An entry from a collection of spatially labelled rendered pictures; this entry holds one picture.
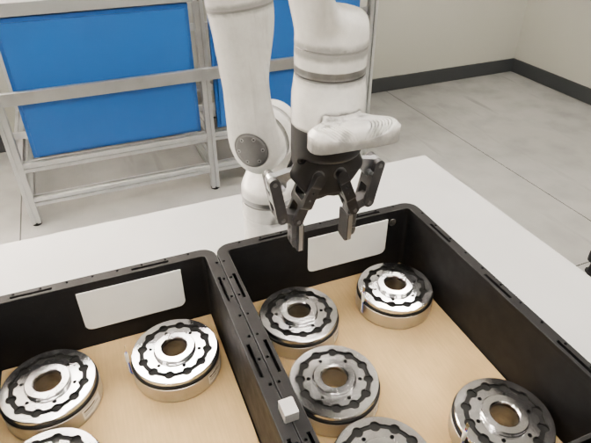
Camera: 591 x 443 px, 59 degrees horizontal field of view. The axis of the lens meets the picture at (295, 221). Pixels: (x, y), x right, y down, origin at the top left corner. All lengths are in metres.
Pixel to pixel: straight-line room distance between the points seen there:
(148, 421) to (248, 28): 0.50
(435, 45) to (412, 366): 3.50
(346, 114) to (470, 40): 3.75
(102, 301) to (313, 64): 0.38
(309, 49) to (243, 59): 0.26
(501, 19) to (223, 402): 3.98
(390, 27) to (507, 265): 2.86
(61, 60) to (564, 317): 1.95
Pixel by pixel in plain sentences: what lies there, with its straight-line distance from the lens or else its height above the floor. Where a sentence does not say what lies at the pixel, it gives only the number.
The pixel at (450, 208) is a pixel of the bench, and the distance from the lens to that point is 1.22.
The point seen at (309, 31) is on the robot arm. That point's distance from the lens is 0.48.
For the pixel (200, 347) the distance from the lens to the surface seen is 0.65.
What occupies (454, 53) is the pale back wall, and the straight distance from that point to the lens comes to 4.17.
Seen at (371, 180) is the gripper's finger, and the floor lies 1.05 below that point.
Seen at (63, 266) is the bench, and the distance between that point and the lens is 1.10.
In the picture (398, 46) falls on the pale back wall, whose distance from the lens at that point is 3.86.
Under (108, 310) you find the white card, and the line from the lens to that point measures 0.69.
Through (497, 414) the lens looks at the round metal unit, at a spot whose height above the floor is 0.85.
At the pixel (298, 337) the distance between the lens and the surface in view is 0.65.
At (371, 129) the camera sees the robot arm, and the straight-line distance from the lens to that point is 0.48.
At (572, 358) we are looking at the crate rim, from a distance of 0.61.
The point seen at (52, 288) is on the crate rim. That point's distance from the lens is 0.67.
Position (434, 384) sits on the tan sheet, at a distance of 0.67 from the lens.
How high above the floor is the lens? 1.34
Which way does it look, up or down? 34 degrees down
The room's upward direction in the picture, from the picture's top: straight up
